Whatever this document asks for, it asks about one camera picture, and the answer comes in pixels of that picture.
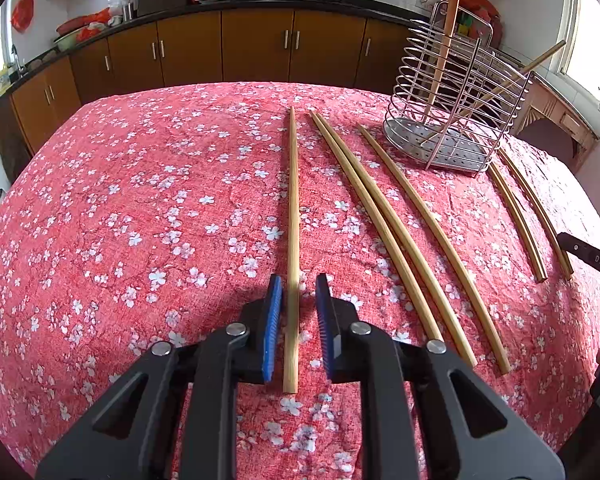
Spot cream wooden side table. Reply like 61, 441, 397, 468
499, 44, 600, 172

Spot red plastic bag on wall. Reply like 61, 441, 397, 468
10, 0, 34, 34

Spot red bottles and bags group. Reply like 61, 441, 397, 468
455, 0, 503, 48

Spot red basin on counter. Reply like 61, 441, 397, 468
54, 8, 112, 52

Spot wooden chopstick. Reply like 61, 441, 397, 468
498, 148, 573, 280
427, 0, 460, 110
283, 107, 300, 394
357, 123, 513, 376
307, 109, 444, 346
486, 164, 547, 283
310, 112, 477, 366
451, 39, 567, 125

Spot metal wire utensil holder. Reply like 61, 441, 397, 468
384, 0, 528, 174

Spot red floral tablecloth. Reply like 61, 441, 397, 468
0, 82, 600, 479

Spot brown lower kitchen cabinets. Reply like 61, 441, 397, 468
0, 0, 414, 180

